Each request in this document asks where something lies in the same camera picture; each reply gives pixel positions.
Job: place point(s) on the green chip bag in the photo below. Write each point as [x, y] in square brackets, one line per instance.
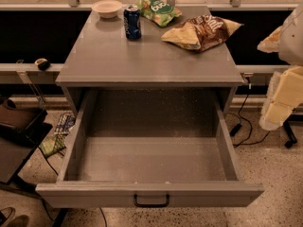
[158, 11]

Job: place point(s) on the brown yellow chip bag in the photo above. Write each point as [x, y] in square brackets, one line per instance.
[201, 32]

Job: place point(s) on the white bowl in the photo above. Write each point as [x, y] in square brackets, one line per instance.
[107, 9]

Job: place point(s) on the grey drawer cabinet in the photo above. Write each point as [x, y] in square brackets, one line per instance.
[103, 57]

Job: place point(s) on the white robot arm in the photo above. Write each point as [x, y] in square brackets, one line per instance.
[285, 90]

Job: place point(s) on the green snack packet on floor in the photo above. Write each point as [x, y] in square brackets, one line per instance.
[52, 145]

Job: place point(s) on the patterned packet on floor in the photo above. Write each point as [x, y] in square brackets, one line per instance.
[65, 124]

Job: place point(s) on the grey top drawer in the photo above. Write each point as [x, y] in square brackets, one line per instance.
[149, 143]

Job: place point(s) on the black side table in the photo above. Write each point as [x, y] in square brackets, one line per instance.
[22, 130]

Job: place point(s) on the blue soda can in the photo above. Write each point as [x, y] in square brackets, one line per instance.
[132, 22]

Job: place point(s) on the small black round device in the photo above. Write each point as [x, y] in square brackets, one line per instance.
[42, 64]

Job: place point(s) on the black top drawer handle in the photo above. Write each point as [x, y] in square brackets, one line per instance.
[151, 201]

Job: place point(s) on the black wheeled stand base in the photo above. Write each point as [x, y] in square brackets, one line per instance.
[287, 127]

